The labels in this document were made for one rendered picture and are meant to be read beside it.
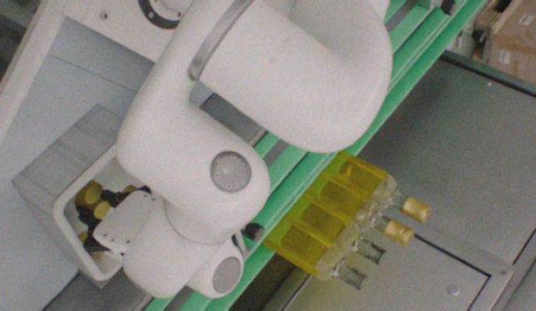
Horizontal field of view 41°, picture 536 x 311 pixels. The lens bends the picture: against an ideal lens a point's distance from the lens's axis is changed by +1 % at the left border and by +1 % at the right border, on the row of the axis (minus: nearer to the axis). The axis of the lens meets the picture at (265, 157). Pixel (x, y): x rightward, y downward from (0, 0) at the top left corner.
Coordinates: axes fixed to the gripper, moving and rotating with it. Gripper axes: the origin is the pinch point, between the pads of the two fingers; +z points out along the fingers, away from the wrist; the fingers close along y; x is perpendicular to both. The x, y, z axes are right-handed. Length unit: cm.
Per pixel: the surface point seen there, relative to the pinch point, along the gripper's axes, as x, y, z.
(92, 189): 4.8, 0.1, -2.2
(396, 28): -9, 64, -11
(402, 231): -28, 33, -28
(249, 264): -27.6, 15.1, -7.2
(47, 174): 11.3, -3.7, -1.1
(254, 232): -10.4, 12.4, -18.1
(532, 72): -246, 328, 101
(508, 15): -220, 349, 126
